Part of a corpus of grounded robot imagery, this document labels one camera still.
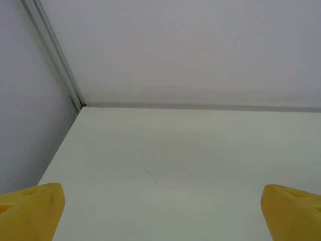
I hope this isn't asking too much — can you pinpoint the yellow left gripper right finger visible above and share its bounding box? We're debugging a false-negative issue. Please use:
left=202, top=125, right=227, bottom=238
left=261, top=184, right=321, bottom=241

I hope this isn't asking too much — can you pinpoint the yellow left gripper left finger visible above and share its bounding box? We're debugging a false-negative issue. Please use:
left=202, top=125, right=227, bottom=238
left=0, top=182, right=66, bottom=241

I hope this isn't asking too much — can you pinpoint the aluminium frame corner post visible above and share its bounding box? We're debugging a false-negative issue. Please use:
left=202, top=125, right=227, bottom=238
left=15, top=0, right=87, bottom=112

